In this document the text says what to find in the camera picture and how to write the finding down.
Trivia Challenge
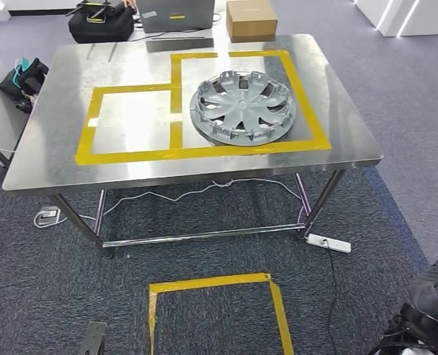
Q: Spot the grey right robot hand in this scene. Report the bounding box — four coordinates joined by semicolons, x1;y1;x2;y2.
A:
400;264;438;344

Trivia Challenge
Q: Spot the grey plastic wheel cover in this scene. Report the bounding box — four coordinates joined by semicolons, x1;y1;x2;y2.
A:
189;70;297;147

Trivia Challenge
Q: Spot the steel workbench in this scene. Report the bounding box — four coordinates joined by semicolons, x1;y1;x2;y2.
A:
2;33;384;258

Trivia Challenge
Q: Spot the white power strip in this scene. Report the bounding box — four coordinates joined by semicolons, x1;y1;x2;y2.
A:
306;233;352;254

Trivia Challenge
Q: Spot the large yellow tape rectangle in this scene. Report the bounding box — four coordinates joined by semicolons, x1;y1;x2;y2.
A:
169;49;331;159

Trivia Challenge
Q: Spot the white lit counter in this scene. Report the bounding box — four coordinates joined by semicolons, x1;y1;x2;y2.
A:
353;0;438;38

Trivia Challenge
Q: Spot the brown cardboard box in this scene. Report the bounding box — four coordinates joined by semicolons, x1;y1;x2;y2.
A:
225;0;279;44

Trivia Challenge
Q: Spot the grey laptop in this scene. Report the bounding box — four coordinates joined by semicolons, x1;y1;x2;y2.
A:
137;0;215;34

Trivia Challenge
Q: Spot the black flat object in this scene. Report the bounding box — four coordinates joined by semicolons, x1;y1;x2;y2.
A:
79;322;108;355

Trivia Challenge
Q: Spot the small yellow tape rectangle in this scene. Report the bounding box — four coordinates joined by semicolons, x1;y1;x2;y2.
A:
74;84;184;166

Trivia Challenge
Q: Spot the black carry bag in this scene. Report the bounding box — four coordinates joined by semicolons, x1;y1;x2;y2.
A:
68;4;135;44

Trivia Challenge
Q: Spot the white power adapter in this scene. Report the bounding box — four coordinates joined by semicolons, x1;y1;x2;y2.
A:
33;206;61;229

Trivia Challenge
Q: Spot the black power cable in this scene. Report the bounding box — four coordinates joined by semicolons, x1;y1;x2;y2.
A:
322;239;339;355

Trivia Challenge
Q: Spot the yellow floor tape frame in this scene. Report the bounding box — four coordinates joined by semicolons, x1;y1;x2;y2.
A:
147;272;295;355

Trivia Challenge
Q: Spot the white cable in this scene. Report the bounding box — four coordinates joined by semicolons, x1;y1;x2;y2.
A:
60;177;306;227

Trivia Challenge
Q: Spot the black backpack with teal cord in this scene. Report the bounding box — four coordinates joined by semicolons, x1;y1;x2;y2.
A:
0;58;50;115

